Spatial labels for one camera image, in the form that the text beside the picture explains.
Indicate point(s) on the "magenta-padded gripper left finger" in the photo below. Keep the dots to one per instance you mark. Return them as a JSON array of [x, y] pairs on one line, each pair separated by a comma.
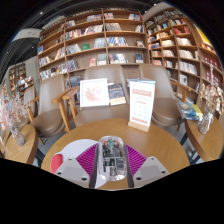
[[71, 170]]

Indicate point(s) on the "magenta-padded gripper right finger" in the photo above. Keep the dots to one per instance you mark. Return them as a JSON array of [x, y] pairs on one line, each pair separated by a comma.
[[151, 170]]

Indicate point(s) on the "transparent computer mouse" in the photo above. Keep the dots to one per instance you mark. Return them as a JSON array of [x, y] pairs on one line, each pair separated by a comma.
[[112, 156]]

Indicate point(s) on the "round wooden side table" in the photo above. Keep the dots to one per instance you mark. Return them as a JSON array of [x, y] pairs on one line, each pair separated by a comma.
[[210, 143], [23, 150]]

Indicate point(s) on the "glass vase with dried flowers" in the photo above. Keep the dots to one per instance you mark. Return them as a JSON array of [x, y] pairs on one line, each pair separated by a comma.
[[205, 123], [18, 136]]

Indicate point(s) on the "stack of books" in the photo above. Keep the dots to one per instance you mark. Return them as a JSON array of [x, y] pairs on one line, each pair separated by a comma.
[[190, 111]]

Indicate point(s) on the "brown leather armchair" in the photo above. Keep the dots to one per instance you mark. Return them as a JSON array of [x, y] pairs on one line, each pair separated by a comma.
[[103, 71], [160, 100], [50, 100]]

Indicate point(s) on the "white red table sign stand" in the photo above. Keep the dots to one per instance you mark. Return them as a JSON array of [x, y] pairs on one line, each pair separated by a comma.
[[141, 100]]

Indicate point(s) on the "white framed red drawing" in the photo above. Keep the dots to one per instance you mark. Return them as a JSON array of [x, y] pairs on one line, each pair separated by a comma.
[[94, 92]]

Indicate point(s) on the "dark book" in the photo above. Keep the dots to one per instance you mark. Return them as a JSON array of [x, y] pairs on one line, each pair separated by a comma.
[[116, 94]]

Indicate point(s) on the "distant wooden bookshelf unit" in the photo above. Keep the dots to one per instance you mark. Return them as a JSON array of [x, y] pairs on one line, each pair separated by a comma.
[[20, 76]]

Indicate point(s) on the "curved wooden bookshelf unit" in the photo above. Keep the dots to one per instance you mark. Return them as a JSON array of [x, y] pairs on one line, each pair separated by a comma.
[[180, 50]]

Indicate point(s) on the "wide wooden bookshelf unit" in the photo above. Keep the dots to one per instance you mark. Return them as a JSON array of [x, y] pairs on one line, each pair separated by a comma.
[[100, 43]]

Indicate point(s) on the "white hanging ceiling sign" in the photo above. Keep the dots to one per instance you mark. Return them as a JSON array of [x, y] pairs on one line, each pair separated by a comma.
[[26, 34]]

